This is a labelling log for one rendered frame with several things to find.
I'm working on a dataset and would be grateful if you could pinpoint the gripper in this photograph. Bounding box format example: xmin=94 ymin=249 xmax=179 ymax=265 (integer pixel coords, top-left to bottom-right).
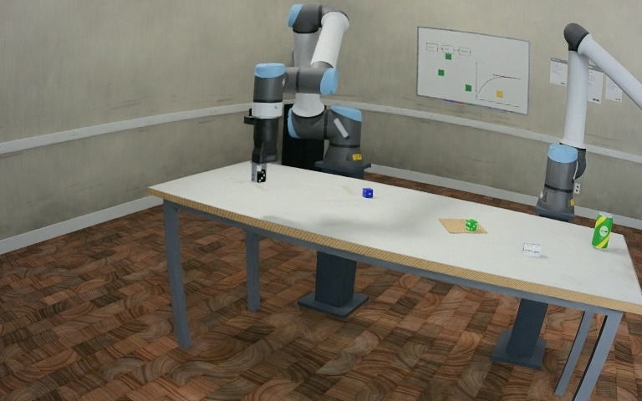
xmin=250 ymin=117 xmax=280 ymax=183

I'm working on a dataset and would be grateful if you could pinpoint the tan square mat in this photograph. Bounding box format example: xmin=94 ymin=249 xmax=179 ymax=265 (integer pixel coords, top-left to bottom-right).
xmin=438 ymin=217 xmax=488 ymax=235

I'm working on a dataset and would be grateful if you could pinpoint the black cabinet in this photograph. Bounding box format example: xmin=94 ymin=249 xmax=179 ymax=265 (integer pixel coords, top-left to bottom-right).
xmin=280 ymin=104 xmax=327 ymax=169

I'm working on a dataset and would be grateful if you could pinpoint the white table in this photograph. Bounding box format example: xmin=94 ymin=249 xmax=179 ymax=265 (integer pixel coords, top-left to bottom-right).
xmin=146 ymin=160 xmax=642 ymax=401

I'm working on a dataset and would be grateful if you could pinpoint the whiteboard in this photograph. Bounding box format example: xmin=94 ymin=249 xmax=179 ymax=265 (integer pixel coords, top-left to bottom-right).
xmin=415 ymin=26 xmax=531 ymax=116

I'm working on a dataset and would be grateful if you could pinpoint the white paper notice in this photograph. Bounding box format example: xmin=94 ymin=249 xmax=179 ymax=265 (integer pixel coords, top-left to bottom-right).
xmin=604 ymin=74 xmax=624 ymax=103
xmin=586 ymin=67 xmax=604 ymax=104
xmin=549 ymin=57 xmax=568 ymax=87

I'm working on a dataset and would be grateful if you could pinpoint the green and yellow can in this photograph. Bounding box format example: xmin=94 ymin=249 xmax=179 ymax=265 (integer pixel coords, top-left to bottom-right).
xmin=591 ymin=211 xmax=614 ymax=250

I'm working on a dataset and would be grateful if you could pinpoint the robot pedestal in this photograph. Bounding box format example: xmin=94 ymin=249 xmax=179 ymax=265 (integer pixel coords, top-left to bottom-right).
xmin=490 ymin=207 xmax=576 ymax=371
xmin=298 ymin=160 xmax=372 ymax=319

